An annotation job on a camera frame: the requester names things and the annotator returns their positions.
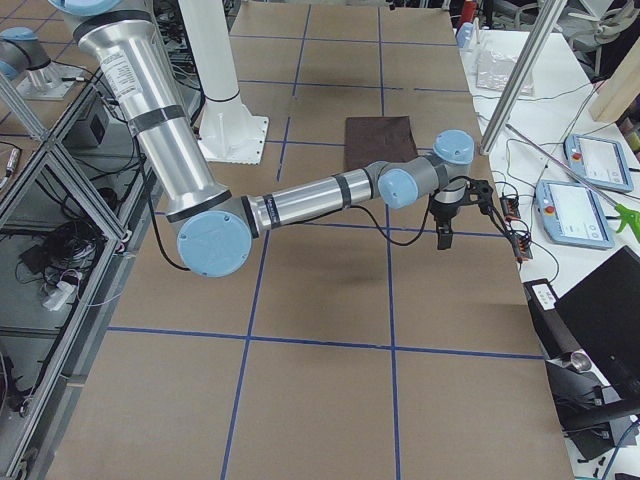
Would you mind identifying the far blue teach pendant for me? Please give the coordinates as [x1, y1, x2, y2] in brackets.
[564, 134, 634, 193]

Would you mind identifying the blue teach pendant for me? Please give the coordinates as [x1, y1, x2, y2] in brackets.
[564, 134, 634, 193]
[535, 180, 614, 250]

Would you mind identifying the dark brown t-shirt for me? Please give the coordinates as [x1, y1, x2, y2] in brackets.
[344, 116, 418, 171]

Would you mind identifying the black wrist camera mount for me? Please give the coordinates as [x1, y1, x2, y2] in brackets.
[461, 179, 493, 216]

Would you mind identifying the near blue teach pendant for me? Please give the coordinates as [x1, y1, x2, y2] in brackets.
[535, 180, 614, 250]

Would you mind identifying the aluminium frame post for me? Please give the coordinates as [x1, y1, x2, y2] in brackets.
[479, 0, 567, 155]

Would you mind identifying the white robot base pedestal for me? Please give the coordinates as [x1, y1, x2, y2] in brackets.
[179, 0, 269, 165]

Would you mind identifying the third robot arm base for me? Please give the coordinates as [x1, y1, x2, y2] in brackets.
[1, 27, 86, 101]

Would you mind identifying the black monitor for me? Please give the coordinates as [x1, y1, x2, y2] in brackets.
[556, 246, 639, 398]

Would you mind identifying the green grabber tool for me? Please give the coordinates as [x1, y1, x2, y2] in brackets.
[505, 123, 640, 241]

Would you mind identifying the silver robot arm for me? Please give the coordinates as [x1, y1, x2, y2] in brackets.
[57, 1, 478, 278]

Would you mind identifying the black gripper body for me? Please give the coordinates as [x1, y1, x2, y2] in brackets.
[430, 192, 465, 230]

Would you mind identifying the aluminium frame cabinet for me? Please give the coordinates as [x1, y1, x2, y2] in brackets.
[1, 62, 159, 479]

